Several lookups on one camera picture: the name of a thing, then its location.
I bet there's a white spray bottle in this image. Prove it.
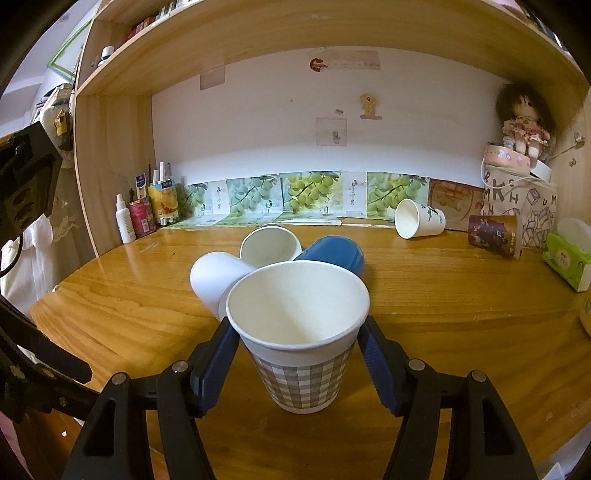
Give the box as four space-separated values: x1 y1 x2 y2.
115 194 136 244

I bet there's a rag doll with dark hair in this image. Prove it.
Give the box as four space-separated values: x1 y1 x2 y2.
495 83 556 163

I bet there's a brown sleeve paper cup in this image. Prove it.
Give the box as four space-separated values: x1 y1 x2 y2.
239 225 303 268

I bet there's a letter print canvas bag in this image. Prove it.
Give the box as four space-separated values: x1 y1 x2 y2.
481 164 558 249

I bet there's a blue paper cup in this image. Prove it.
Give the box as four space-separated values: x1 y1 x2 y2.
295 235 365 277

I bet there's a green tissue pack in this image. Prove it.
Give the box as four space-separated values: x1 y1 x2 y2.
543 218 590 292

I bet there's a plain white paper cup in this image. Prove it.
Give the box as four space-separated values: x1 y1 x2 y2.
189 252 256 321

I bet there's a white cup with leaf print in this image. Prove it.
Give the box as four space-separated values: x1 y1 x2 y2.
394 199 446 240

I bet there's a grey checkered paper cup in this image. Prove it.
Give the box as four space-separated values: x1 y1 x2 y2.
225 260 370 414

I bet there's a grape print folded cardboard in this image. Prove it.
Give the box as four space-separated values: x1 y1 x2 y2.
176 170 430 228

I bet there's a red pen holder can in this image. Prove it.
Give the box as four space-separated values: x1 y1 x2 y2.
128 197 156 238

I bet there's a dark brown printed cup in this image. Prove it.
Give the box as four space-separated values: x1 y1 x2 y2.
468 215 522 260

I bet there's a pink round box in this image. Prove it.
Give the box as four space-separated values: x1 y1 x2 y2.
483 144 531 176

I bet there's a brown printed card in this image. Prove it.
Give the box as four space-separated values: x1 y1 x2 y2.
428 179 484 232

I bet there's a wooden shelf unit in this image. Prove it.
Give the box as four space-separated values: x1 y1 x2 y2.
74 1 590 255

